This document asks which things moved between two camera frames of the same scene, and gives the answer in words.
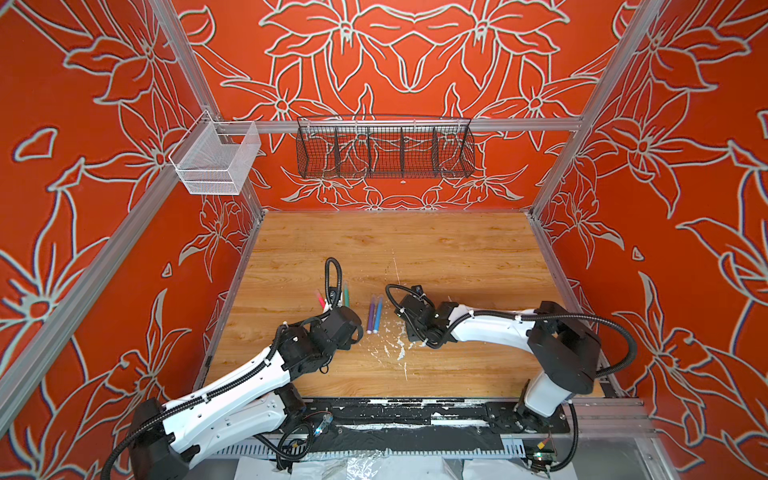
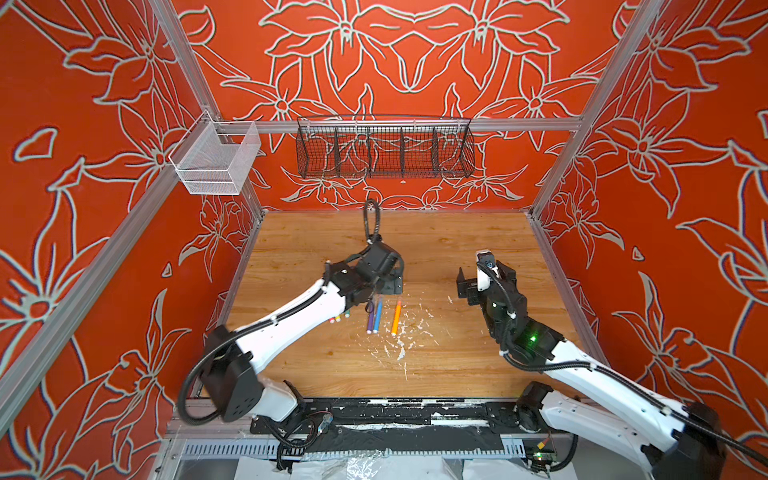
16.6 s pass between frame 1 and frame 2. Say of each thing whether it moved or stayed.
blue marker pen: stayed
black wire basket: stayed
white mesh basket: stayed
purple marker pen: stayed
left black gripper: moved
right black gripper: moved
